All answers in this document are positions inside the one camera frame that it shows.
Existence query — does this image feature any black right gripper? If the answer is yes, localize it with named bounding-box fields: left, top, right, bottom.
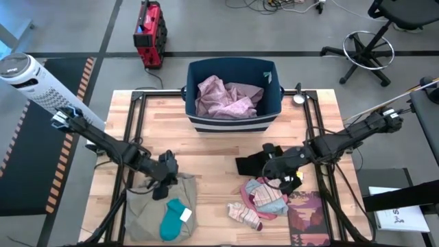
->
left=261, top=143, right=311, bottom=181

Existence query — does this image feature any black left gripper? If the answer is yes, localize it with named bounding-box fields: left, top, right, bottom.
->
left=150, top=149, right=180, bottom=202

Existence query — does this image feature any khaki garment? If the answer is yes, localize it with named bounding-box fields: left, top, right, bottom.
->
left=123, top=173, right=199, bottom=243

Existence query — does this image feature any black cloth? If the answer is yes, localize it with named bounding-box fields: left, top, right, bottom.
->
left=235, top=145, right=285, bottom=178

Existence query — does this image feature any teal sock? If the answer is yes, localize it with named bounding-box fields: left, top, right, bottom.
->
left=159, top=198, right=189, bottom=242

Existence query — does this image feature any cream red-striped maroon-toe sock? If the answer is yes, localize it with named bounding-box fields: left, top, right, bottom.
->
left=226, top=202, right=264, bottom=232
left=252, top=185, right=284, bottom=207

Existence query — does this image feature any pink garment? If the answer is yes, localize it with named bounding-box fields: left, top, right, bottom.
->
left=239, top=177, right=289, bottom=221

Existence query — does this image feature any light blue grey sock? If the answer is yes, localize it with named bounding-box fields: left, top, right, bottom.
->
left=245, top=178, right=289, bottom=216

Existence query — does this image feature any pink woven cloth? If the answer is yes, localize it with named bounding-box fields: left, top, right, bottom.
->
left=194, top=74, right=265, bottom=120

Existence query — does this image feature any white sock tag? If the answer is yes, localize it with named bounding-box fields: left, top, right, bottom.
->
left=179, top=207, right=193, bottom=223

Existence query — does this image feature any navy white striped fabric basket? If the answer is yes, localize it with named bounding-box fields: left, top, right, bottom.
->
left=180, top=57, right=285, bottom=134

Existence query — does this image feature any yellow rod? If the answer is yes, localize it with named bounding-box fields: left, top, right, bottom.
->
left=342, top=77, right=439, bottom=123

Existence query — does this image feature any black orange-striped floor mat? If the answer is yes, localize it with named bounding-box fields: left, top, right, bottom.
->
left=0, top=57, right=97, bottom=217

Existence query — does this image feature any black flat bar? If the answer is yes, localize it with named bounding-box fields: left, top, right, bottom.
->
left=362, top=179, right=439, bottom=213

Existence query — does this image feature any white paper booklet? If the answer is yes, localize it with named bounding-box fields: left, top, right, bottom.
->
left=368, top=186, right=431, bottom=233

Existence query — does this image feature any red tool box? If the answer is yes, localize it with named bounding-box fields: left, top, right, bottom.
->
left=132, top=0, right=169, bottom=69

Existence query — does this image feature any black padded bench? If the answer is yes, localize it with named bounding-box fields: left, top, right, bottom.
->
left=409, top=76, right=439, bottom=166

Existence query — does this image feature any white tower fan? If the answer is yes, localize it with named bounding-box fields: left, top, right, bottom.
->
left=0, top=52, right=106, bottom=132

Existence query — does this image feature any black table frame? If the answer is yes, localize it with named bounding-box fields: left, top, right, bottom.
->
left=80, top=89, right=377, bottom=247

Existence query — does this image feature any black power cable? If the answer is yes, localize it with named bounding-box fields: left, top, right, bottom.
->
left=143, top=67, right=165, bottom=91

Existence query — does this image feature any black stool with foot ring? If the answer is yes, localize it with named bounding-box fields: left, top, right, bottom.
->
left=320, top=0, right=439, bottom=88

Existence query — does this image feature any floor cable bundle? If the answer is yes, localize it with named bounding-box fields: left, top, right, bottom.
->
left=225, top=0, right=327, bottom=15

